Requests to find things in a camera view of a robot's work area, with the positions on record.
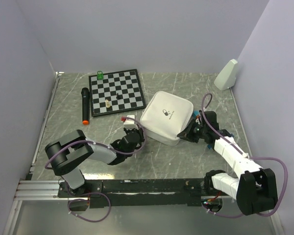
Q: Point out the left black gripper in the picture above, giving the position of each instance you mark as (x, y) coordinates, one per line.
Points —
(139, 131)

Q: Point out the blue wooden block toy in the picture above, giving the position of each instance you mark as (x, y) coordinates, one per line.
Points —
(210, 146)

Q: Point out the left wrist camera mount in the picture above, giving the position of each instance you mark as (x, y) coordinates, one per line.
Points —
(129, 123)

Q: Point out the black white chessboard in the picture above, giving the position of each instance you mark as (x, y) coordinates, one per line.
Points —
(126, 83)

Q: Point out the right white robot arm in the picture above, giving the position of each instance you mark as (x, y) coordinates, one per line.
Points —
(253, 187)

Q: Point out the green toy padlock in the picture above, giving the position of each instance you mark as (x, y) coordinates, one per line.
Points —
(99, 75)

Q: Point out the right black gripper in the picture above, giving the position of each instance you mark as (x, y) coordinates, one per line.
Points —
(187, 134)

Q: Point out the blue orange grey block toy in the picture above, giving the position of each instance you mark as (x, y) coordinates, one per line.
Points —
(196, 114)

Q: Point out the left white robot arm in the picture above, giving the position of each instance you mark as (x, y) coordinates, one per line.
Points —
(68, 152)

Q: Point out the black wireless microphone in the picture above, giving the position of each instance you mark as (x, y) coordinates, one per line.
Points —
(85, 105)

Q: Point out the cream chess piece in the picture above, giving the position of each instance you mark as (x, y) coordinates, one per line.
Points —
(107, 103)

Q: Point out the white medicine kit case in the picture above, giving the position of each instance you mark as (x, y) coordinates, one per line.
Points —
(165, 117)

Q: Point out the white wedge device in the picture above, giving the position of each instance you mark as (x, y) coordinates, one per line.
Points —
(227, 76)

